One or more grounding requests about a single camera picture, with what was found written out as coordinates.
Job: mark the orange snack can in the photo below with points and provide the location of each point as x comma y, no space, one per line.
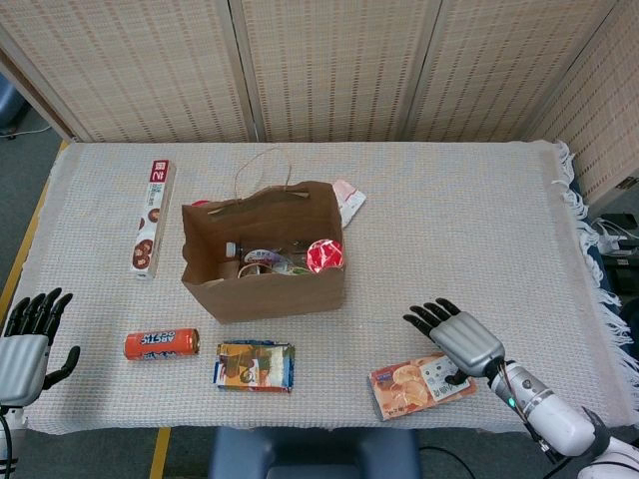
160,343

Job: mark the brown paper bag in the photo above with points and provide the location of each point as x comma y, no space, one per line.
279,299

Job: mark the white woven tablecloth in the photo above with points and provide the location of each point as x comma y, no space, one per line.
499,199

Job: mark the beige woven screen panel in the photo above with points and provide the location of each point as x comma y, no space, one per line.
599,125
334,75
150,75
499,75

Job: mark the white power strip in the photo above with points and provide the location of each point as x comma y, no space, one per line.
616,244

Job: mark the black box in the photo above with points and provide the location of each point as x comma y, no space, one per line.
624,274

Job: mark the white pink snack packet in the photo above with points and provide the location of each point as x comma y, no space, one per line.
349,197

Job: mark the green chips can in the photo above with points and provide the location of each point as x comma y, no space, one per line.
324,255

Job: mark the orange biscuit box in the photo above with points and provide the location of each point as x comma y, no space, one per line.
404,389

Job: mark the dark blue padded seat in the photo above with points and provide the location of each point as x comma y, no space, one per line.
309,449

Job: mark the metal screen hinge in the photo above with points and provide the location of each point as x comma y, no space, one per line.
628,183

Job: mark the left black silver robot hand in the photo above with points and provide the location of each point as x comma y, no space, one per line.
20,368

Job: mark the colourful taped snack box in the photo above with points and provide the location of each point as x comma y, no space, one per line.
254,366

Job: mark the gold foil snack bag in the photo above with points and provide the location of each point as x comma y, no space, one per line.
254,272

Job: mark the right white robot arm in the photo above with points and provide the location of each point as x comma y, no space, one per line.
549,414

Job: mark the yellow floor tape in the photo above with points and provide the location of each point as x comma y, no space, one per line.
20,252
160,454

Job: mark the white green snack packet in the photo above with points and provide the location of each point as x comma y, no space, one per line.
294,271

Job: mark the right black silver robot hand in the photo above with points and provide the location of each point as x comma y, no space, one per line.
464,341

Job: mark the blue chair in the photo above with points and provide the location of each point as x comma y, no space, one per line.
10,105

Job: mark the clear plastic water bottle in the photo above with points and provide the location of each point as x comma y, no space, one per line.
259,257

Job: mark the long white cookie box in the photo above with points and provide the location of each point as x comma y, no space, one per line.
152,219

